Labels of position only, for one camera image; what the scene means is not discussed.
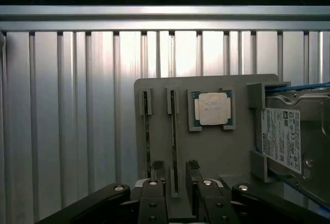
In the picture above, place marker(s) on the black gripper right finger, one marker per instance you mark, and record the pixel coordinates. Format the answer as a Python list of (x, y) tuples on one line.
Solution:
[(216, 206)]

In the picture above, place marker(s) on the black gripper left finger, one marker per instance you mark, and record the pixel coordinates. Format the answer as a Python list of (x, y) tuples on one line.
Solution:
[(152, 203)]

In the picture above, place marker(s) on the green RAM stick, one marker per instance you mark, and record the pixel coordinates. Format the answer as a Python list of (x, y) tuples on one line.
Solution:
[(147, 136), (175, 141)]

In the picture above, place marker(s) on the grey plastic parts rack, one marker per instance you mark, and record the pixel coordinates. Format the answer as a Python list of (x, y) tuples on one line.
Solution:
[(219, 152)]

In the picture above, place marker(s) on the CPU with silver lid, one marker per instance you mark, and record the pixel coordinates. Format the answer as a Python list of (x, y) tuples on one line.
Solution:
[(212, 108)]

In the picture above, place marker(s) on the silver hard disk white label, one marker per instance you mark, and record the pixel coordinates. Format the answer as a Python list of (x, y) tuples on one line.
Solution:
[(304, 121)]

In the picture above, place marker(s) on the aluminium table frame rail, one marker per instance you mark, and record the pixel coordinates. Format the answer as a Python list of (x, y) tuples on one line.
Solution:
[(165, 18)]

